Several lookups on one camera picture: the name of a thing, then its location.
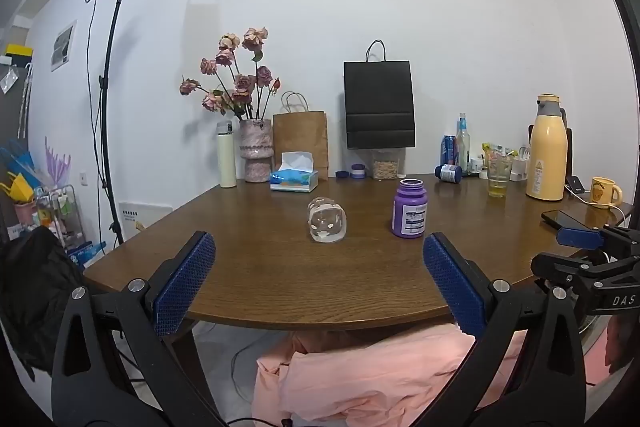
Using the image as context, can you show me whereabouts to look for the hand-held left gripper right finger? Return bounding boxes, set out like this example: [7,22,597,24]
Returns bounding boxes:
[415,232,587,427]

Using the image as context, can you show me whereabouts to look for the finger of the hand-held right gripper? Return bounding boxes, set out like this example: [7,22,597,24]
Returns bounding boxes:
[531,251,632,294]
[556,223,640,254]

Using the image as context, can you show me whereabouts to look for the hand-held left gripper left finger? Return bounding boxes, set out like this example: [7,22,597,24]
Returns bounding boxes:
[51,231,236,427]

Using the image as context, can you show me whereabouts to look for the clear glass cup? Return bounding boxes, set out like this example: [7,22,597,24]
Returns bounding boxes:
[307,197,348,244]

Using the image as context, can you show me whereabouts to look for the plastic cup with yellow drink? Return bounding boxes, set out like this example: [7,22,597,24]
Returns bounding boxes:
[487,157,513,198]

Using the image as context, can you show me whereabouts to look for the black smartphone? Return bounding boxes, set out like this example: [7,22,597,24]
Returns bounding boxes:
[541,210,595,232]

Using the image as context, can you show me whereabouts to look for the yellow mug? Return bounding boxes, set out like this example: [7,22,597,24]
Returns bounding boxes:
[591,177,624,209]

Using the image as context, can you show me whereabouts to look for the purple pill bottle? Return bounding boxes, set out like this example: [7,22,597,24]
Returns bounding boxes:
[391,179,429,239]

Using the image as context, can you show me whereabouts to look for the yellow thermos jug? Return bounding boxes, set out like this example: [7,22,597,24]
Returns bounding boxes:
[525,94,569,202]

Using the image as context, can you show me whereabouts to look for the small blue bottle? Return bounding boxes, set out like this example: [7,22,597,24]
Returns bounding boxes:
[434,164,463,183]

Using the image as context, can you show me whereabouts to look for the pile of snack packets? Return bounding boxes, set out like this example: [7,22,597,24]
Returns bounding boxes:
[481,143,517,162]

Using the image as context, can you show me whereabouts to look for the pink cloth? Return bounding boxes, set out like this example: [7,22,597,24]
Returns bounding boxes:
[251,324,531,427]

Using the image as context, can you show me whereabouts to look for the blue drink can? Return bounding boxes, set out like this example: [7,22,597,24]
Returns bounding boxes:
[440,135,458,166]

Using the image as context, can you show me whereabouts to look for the clear snack container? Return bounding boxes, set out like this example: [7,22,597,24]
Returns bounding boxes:
[370,149,400,180]

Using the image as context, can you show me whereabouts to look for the white thermos flask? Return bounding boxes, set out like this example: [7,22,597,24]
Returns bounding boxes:
[216,121,238,188]

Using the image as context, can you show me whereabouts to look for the clear glass bottle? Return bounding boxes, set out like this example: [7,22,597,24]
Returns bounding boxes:
[455,113,472,174]

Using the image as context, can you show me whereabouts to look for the metal storage rack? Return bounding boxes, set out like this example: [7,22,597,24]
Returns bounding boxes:
[33,185,86,253]

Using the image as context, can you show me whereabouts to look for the black jacket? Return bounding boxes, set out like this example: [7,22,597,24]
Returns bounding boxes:
[0,225,91,378]

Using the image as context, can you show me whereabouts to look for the pink stone vase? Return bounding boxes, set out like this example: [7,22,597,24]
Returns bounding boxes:
[239,119,274,183]

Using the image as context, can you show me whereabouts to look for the blue tissue box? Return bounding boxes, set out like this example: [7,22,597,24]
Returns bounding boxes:
[269,151,319,193]

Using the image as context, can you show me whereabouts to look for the purple clothes hangers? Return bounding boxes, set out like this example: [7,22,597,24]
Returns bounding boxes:
[44,136,72,188]

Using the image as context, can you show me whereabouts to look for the brown paper bag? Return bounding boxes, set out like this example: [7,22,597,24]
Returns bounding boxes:
[272,91,330,181]

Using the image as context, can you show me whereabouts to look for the black paper bag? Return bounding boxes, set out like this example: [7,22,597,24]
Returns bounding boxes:
[343,40,417,150]

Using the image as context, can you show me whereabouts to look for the blue clothes hangers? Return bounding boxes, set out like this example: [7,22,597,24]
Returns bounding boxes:
[0,138,37,182]

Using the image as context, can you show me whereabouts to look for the dried pink roses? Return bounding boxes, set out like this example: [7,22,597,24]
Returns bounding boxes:
[179,27,282,120]

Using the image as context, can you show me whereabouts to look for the white cable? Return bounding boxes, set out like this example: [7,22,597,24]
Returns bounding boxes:
[564,188,632,228]

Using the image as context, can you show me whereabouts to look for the wall poster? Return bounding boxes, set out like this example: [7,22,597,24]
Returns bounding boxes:
[50,20,78,72]

